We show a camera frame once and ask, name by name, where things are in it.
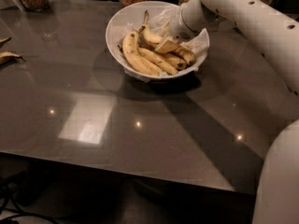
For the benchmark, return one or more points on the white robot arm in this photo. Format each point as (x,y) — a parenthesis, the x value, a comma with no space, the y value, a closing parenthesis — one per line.
(277,38)

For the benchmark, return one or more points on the curved yellow banana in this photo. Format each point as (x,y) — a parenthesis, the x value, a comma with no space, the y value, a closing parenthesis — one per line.
(150,37)

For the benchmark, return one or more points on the banana peel at left edge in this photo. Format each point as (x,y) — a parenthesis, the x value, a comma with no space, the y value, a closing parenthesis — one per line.
(7,56)

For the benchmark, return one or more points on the middle yellow banana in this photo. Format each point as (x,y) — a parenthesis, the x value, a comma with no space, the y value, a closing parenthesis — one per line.
(158,60)

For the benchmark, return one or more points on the right yellow banana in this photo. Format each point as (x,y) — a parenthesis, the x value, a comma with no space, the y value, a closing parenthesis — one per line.
(186,54)

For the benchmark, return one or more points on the large left yellow banana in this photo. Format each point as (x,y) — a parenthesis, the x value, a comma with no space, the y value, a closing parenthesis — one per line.
(132,56)

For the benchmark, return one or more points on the short spotted yellow banana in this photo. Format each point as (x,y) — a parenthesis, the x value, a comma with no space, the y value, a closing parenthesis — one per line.
(175,60)

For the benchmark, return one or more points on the white bowl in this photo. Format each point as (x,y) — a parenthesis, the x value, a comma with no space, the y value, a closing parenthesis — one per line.
(131,18)

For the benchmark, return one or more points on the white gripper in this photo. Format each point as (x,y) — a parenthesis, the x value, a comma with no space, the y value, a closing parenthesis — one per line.
(177,27)

